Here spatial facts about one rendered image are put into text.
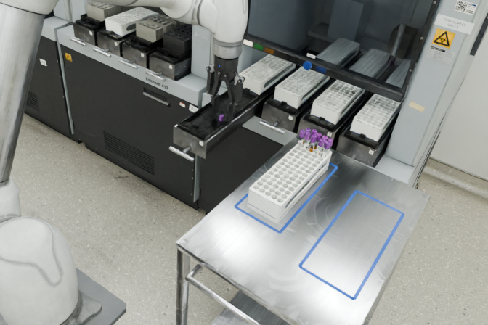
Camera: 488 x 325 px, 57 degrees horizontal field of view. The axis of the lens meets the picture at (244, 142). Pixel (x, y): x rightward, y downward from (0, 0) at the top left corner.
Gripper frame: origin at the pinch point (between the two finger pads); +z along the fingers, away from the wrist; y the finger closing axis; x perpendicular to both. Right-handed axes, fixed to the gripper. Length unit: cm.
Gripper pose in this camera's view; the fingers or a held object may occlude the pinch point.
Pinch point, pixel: (222, 109)
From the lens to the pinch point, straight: 152.0
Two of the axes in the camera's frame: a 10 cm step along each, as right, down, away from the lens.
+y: -8.4, -3.9, 3.8
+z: -0.9, 7.9, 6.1
